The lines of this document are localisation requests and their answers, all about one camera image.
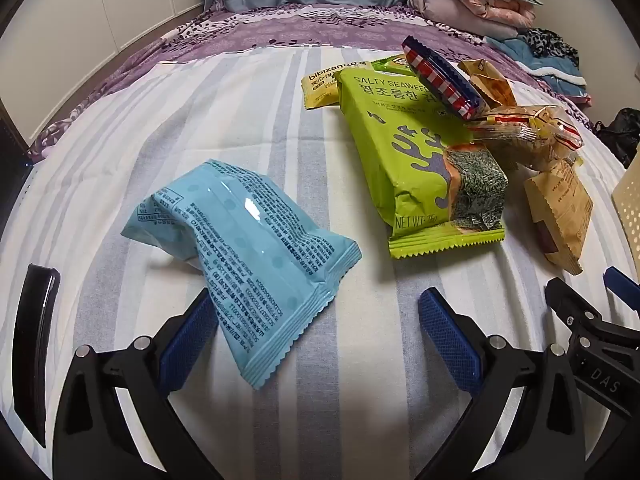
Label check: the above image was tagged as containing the blue striped snack box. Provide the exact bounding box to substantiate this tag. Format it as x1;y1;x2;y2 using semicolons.
401;35;493;122

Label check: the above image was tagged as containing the clear rice cracker bag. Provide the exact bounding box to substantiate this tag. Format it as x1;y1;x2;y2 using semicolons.
467;104;586;171

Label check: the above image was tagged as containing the light blue snack packet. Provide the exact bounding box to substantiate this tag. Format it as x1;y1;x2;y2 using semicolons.
121;159;363;391

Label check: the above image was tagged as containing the leopard print cloth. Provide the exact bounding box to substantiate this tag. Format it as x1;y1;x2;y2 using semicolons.
522;27;581;68

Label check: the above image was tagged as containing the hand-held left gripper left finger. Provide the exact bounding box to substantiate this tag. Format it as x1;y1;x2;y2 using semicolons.
52;287;236;480

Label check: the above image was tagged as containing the cream plastic basket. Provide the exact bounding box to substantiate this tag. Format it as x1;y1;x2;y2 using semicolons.
611;140;640;261

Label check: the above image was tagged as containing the yellow snack packet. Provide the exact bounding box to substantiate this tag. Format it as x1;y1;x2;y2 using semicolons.
301;60;373;110

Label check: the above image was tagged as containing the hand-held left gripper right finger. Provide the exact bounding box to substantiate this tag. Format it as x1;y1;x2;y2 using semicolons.
417;287;586;480

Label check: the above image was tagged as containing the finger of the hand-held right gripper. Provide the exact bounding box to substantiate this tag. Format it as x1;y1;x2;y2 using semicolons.
545;277;603;333
603;266;640;311

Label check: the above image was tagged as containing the black curved strip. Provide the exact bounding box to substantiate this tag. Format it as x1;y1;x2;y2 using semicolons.
11;263;61;448

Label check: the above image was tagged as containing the blue fleece garment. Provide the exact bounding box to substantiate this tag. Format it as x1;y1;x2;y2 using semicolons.
487;35;588;97

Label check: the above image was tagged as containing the tan paper snack packet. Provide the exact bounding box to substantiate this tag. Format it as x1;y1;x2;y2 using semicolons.
523;157;594;276

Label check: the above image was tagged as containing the black bag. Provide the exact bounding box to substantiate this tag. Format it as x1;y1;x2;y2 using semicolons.
595;107;640;168

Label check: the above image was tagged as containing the purple floral blanket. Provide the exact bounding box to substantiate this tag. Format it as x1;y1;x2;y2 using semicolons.
27;2;596;163

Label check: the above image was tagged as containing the large green seaweed packet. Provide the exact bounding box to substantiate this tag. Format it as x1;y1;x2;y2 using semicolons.
334;66;507;261

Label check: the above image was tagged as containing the folded clothes pile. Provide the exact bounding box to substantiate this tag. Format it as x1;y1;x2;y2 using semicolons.
407;0;536;41

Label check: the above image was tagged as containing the white wardrobe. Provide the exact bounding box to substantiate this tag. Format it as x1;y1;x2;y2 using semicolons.
0;0;206;146

